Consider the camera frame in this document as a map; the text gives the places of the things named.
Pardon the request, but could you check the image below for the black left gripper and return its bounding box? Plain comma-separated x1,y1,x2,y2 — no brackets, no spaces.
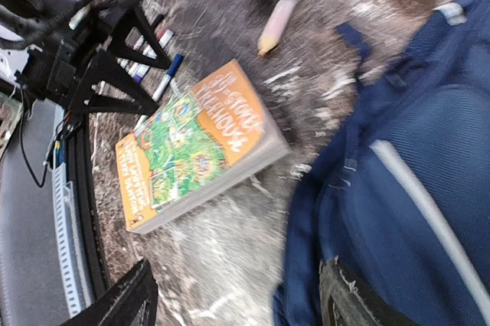
15,6,173,116

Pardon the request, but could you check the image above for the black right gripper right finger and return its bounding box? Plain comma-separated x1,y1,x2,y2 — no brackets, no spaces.
319,257,415,326

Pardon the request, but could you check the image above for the black marker pen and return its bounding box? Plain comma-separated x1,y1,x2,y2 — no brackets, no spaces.
151,14,165,33

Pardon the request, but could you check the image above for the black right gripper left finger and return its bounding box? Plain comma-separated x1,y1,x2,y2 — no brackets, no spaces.
62,259,158,326

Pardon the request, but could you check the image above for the blue cap marker pen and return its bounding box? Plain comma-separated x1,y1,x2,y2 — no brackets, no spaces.
135,54,185,129

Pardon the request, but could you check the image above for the red cap marker pen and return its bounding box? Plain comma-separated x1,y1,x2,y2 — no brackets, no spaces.
129,29,175,74

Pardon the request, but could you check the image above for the grey slotted cable duct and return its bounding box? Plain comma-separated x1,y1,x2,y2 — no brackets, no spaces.
52,163,86,318

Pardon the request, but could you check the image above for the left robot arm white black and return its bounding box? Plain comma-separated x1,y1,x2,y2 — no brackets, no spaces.
1,0,171,115

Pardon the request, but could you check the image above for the orange treehouse paperback book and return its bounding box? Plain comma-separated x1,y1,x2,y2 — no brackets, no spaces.
116,60,289,234

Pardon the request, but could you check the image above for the purple tip white marker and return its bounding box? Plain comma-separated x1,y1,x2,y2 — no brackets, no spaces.
129,45,156,83

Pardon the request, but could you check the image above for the navy blue student backpack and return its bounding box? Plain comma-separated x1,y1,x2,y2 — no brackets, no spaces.
273,0,489,325

